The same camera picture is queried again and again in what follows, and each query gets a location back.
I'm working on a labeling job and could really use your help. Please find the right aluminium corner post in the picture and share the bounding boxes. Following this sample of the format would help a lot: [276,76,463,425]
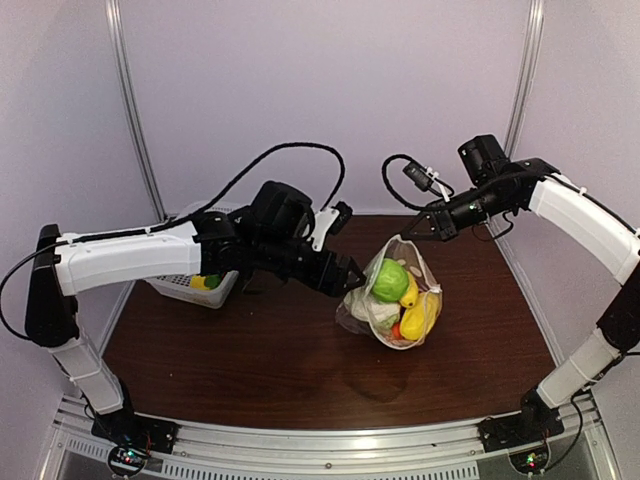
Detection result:
[504,0,545,158]

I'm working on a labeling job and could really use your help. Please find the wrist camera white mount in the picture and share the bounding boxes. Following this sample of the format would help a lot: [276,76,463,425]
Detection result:
[402,161,455,202]
[309,201,353,252]

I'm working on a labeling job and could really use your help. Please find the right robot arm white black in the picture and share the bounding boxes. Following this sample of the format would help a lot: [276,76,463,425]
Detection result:
[401,134,639,442]

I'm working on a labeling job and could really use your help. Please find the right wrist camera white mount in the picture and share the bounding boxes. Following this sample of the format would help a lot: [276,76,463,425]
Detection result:
[402,161,455,202]

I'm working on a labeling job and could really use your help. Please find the yellow toy corn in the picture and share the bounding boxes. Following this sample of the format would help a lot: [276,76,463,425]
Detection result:
[398,272,420,309]

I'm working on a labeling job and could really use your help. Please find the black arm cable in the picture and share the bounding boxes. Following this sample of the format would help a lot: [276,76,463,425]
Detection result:
[0,142,347,341]
[381,153,640,451]

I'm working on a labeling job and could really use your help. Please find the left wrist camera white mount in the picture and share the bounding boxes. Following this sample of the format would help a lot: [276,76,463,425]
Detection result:
[309,201,353,252]

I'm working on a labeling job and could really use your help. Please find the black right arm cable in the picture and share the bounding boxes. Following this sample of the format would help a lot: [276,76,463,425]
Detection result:
[381,153,640,451]

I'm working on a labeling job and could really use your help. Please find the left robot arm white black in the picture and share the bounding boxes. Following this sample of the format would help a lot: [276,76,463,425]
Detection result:
[25,181,366,444]

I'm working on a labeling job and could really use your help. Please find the yellow toy lemon green leaf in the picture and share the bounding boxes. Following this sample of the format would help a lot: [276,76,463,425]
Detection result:
[189,274,223,291]

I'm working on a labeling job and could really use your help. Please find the left aluminium corner post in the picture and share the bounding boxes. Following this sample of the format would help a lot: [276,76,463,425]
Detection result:
[105,0,167,221]

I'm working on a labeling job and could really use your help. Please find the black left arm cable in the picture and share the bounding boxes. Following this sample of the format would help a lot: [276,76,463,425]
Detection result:
[0,142,347,341]

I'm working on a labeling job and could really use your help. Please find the yellow toy banana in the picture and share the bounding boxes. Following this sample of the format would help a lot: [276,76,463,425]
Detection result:
[400,291,442,342]

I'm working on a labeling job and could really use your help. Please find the aluminium corner post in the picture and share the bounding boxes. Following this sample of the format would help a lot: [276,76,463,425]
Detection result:
[504,0,545,158]
[105,0,167,221]

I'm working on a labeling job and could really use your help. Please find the green toy apple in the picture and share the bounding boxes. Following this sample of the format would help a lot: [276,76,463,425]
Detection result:
[370,258,408,303]

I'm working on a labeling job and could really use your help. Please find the white perforated plastic basket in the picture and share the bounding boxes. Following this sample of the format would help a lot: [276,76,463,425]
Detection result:
[145,271,239,309]

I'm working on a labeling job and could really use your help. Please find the orange toy pumpkin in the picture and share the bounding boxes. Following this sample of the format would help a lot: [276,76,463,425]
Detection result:
[391,323,403,340]

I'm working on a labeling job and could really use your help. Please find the clear dotted zip top bag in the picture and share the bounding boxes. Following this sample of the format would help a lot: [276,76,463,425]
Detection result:
[336,235,443,351]

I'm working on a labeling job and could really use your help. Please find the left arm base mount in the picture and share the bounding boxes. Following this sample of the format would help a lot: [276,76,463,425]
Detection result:
[91,414,179,478]

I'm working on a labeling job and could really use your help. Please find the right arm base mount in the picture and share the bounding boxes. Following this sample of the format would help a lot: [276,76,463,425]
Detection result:
[477,413,565,477]

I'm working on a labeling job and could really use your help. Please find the aluminium front rail frame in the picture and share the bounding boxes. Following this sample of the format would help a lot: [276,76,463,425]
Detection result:
[39,389,621,480]

